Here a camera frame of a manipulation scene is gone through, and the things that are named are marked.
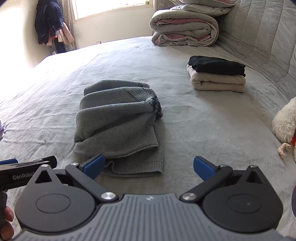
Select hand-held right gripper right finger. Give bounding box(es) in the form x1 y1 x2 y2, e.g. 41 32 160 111
179 156 265 202

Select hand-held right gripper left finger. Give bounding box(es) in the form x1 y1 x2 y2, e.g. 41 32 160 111
35 155 118 202

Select grey knit sweater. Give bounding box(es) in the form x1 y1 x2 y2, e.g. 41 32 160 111
73 79 165 178

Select hanging pink clothes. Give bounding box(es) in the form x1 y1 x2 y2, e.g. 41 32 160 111
46 22 75 47

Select person's left hand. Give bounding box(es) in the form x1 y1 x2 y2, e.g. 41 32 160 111
0 206 15 241

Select grey bed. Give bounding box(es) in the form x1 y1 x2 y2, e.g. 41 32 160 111
0 35 296 241

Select beige folded garment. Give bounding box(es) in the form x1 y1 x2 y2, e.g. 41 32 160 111
187 65 246 93

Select white plush toy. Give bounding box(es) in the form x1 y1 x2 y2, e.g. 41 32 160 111
272 97 296 163

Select dark grey round object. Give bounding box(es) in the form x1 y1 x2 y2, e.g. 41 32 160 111
291 185 296 218

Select black folded garment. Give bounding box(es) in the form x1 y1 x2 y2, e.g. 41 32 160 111
187 56 246 77

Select folded grey pink comforter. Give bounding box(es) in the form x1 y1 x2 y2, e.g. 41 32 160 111
149 9 219 47

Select hanging dark blue jacket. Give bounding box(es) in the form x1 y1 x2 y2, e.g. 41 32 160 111
35 0 63 45

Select grey quilted headboard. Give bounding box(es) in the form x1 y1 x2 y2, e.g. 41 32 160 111
217 0 296 100

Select grey lace curtain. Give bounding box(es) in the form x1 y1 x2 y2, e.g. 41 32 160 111
62 0 79 50

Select pink grey pillow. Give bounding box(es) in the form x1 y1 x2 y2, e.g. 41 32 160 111
181 0 235 6

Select cream rope toy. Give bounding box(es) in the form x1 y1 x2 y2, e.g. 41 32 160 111
278 142 292 159

